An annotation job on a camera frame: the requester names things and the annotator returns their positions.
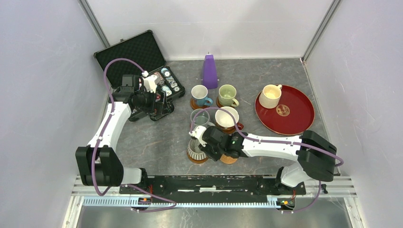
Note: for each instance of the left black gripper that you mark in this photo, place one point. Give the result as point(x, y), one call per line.
point(160, 108)

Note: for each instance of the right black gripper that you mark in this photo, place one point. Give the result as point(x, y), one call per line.
point(215, 157)

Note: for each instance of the brown wooden coaster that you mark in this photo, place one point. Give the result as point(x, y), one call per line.
point(229, 130)
point(221, 102)
point(194, 105)

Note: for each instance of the woven rattan coaster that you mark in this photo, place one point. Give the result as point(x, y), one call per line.
point(227, 159)

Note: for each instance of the grey striped mug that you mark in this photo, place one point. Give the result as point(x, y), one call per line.
point(194, 151)

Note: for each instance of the white red-handled mug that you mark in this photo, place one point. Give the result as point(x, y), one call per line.
point(228, 117)

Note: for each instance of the grey-green mug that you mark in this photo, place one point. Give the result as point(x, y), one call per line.
point(200, 117)

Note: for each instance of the orange-brown wooden coaster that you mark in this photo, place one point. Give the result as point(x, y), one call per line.
point(197, 161)

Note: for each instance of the blue white mug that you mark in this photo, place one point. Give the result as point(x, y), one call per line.
point(200, 96)

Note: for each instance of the light green mug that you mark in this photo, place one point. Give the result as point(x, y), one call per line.
point(229, 92)

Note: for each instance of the black poker chip case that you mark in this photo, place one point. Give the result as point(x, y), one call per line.
point(136, 55)

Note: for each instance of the cream yellow mug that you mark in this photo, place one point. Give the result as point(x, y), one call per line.
point(270, 96)

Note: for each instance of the red round tray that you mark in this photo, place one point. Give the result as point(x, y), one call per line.
point(292, 116)

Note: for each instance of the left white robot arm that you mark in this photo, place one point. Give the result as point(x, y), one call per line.
point(98, 162)

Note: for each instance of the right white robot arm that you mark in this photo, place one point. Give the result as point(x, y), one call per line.
point(313, 156)

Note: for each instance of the purple metronome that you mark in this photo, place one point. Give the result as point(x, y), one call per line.
point(209, 72)

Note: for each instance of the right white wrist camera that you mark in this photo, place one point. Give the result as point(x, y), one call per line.
point(197, 134)

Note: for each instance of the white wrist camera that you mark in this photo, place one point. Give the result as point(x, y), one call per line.
point(150, 82)
point(197, 134)

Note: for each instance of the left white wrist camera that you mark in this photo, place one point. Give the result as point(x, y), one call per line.
point(150, 82)

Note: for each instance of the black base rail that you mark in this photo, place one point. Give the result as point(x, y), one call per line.
point(217, 188)

